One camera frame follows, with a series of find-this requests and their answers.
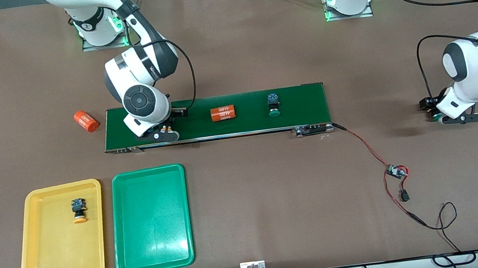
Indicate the small motor controller board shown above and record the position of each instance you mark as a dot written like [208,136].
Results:
[396,172]

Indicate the small black connector plug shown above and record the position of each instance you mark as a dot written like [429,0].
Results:
[404,196]

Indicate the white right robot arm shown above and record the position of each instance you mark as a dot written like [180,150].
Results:
[160,107]

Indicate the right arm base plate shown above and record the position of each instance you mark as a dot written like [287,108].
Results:
[130,32]

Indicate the green belt conveyor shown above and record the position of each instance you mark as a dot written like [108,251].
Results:
[300,102]

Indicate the yellow plastic tray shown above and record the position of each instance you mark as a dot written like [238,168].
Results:
[54,253]

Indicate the green plastic tray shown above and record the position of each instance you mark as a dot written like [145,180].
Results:
[150,221]

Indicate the orange cylinder printed 4680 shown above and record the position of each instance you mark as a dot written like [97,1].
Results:
[86,121]
[223,113]

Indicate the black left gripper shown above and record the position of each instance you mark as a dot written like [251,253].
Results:
[426,104]

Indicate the yellow cap push button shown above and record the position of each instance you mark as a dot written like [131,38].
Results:
[78,210]
[165,128]

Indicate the green cap push button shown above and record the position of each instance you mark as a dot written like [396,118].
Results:
[437,118]
[273,105]

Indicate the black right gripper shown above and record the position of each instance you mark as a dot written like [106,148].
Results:
[179,112]

